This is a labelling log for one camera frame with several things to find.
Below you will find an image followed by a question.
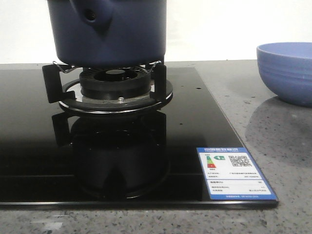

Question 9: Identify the blue plastic bowl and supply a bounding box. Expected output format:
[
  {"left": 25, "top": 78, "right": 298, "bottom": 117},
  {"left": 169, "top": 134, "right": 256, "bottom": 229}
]
[{"left": 256, "top": 42, "right": 312, "bottom": 107}]

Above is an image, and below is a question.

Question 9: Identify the black pot support grate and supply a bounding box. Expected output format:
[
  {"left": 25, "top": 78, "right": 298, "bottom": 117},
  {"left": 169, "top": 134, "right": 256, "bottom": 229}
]
[{"left": 42, "top": 61, "right": 173, "bottom": 115}]

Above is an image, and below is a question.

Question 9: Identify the dark blue pot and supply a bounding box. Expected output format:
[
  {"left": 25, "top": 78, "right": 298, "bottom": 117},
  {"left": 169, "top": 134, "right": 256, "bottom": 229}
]
[{"left": 47, "top": 0, "right": 167, "bottom": 68}]

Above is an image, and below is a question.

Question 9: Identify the black gas burner head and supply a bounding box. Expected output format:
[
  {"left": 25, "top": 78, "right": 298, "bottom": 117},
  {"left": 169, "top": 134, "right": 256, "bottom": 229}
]
[{"left": 79, "top": 68, "right": 151, "bottom": 100}]

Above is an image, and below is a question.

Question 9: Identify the blue energy label sticker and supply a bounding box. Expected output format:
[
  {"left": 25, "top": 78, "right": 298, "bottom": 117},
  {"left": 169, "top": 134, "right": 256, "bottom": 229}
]
[{"left": 197, "top": 147, "right": 277, "bottom": 201}]

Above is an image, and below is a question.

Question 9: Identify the black glass gas stove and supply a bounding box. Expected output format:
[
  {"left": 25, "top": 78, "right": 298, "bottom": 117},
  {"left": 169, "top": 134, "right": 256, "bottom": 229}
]
[{"left": 0, "top": 68, "right": 278, "bottom": 210}]

